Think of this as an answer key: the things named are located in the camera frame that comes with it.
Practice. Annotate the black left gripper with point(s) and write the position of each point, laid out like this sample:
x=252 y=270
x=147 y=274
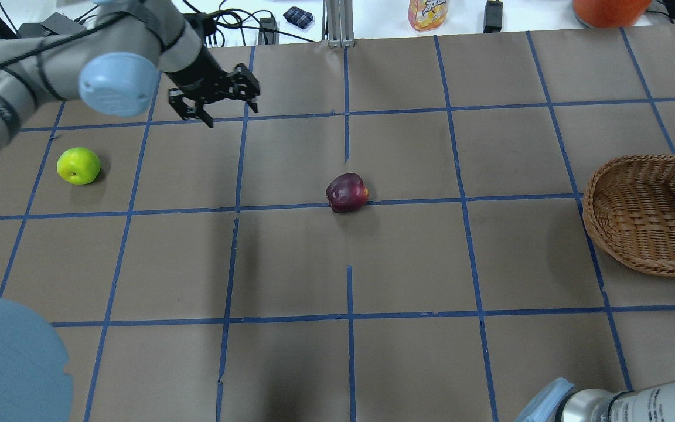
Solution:
x=196 y=75

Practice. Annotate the green apple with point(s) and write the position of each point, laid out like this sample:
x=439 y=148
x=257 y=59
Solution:
x=78 y=166

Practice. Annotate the dark red apple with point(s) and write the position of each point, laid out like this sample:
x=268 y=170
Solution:
x=347 y=193

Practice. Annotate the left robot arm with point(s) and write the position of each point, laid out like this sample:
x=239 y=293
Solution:
x=112 y=68

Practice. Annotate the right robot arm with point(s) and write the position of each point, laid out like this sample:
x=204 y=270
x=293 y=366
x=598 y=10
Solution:
x=561 y=401

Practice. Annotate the wicker basket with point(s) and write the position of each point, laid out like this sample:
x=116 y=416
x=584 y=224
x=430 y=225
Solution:
x=629 y=212

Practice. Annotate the black power adapter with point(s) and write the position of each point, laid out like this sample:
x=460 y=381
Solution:
x=268 y=31
x=493 y=17

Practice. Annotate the dark blue checkered pouch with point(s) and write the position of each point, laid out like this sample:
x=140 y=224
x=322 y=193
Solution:
x=299 y=17

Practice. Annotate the orange juice bottle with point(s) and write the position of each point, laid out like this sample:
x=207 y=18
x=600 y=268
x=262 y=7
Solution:
x=424 y=16

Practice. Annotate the orange round object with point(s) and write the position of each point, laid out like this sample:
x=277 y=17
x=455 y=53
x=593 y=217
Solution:
x=609 y=14

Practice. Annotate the aluminium frame post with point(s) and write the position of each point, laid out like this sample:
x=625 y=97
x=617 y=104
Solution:
x=338 y=30

